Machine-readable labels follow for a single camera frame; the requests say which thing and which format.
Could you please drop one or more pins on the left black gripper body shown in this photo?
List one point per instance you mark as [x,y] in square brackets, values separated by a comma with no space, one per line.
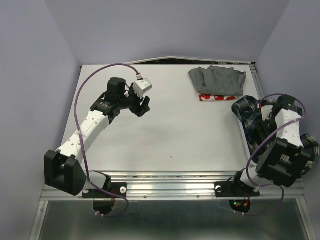
[133,102]

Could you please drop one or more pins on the red poppy floral skirt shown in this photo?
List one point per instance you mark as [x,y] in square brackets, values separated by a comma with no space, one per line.
[216,98]

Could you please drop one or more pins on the grey skirt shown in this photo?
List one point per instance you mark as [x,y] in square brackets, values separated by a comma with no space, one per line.
[218,81]

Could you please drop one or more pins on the navy plaid skirt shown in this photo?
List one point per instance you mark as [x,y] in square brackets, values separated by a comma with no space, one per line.
[246,110]

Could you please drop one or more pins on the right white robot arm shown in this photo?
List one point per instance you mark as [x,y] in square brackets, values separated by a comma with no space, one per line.
[279,153]

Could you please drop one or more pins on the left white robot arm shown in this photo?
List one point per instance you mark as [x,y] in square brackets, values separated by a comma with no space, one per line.
[66,169]

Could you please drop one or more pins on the white plastic basket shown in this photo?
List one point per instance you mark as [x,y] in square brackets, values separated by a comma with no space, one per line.
[246,146]

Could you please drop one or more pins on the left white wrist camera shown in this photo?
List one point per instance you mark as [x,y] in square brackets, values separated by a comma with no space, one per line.
[142,86]

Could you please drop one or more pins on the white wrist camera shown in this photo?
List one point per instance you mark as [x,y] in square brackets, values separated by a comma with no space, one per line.
[266,112]
[142,86]

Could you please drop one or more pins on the aluminium frame rail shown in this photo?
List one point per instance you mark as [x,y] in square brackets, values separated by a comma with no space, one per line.
[174,186]

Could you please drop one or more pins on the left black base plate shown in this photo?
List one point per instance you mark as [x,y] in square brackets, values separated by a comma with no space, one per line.
[117,188]

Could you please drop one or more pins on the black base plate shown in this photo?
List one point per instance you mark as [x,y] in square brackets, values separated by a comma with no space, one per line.
[228,189]
[117,188]

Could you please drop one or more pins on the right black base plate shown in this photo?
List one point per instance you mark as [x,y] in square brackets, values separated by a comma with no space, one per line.
[228,189]

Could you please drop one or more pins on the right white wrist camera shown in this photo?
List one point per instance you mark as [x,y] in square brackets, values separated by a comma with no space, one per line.
[266,112]

